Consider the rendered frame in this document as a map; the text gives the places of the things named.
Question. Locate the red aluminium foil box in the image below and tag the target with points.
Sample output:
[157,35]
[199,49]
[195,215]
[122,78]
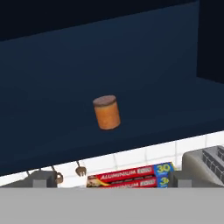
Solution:
[131,183]
[128,172]

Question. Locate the grey toaster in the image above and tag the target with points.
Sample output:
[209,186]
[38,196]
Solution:
[204,163]

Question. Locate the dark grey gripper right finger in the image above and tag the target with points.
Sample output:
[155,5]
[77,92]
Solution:
[175,178]

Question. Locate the orange jam jar brown lid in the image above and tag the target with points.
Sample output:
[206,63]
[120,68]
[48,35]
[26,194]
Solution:
[107,115]

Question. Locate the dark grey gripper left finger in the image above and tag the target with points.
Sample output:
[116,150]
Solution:
[40,176]

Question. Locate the hanging wooden slotted spoon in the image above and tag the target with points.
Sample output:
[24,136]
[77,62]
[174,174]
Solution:
[59,177]

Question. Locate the dark blue open cabinet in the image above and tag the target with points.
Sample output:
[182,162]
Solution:
[58,87]

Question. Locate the hanging wooden fork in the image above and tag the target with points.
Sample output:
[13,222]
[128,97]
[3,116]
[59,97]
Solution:
[80,171]

